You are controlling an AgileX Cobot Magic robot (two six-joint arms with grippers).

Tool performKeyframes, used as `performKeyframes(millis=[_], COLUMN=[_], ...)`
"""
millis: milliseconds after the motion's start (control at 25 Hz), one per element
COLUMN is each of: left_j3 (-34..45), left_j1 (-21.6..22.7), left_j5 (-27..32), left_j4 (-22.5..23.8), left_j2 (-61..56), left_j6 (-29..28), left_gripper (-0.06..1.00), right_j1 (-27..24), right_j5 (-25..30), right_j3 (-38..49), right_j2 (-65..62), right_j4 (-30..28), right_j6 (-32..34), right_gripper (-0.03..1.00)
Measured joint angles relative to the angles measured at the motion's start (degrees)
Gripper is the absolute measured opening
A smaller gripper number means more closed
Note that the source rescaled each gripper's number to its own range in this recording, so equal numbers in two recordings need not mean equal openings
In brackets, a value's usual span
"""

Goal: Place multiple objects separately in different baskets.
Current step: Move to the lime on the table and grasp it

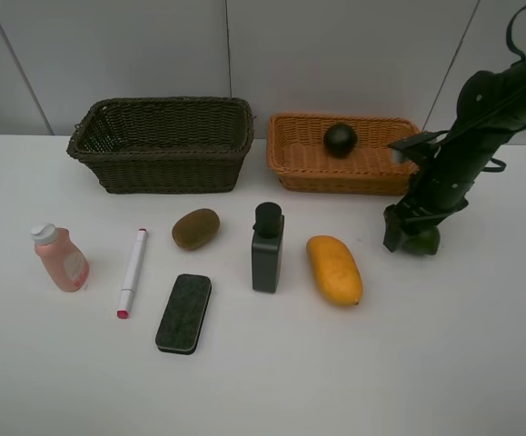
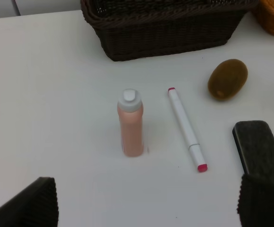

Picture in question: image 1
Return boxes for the orange wicker basket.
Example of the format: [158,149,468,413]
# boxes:
[267,113,420,196]

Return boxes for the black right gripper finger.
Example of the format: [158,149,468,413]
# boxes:
[383,213,412,253]

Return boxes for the pink bottle white cap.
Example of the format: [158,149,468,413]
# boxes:
[30,223,90,292]

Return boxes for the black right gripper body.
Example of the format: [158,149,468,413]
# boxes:
[384,158,476,232]

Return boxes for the dark felt board eraser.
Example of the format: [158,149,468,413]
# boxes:
[154,273,212,355]

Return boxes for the dark green square bottle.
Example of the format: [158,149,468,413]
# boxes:
[251,202,284,293]

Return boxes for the dark mangosteen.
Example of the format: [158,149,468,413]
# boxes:
[323,123,358,158]

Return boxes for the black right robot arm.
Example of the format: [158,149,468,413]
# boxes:
[383,61,526,255]

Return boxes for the dark brown wicker basket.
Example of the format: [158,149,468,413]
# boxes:
[67,96,254,194]

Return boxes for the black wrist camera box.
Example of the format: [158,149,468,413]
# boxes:
[388,130,448,166]

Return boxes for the white marker pink caps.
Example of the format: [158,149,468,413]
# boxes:
[116,228,148,320]

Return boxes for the yellow mango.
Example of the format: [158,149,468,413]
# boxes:
[306,235,363,306]

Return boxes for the green lime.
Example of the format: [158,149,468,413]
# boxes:
[402,226,441,256]

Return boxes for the brown kiwi fruit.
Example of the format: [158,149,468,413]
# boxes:
[172,208,221,251]

